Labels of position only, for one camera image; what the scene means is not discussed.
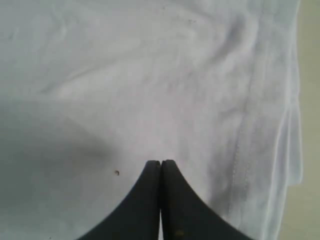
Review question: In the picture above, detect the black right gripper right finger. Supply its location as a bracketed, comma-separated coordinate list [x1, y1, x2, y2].
[160, 160, 249, 240]

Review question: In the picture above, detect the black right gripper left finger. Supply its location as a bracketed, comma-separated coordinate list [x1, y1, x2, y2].
[80, 160, 161, 240]

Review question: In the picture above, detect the white t-shirt red Chinese lettering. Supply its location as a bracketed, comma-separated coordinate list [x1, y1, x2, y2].
[0, 0, 303, 240]

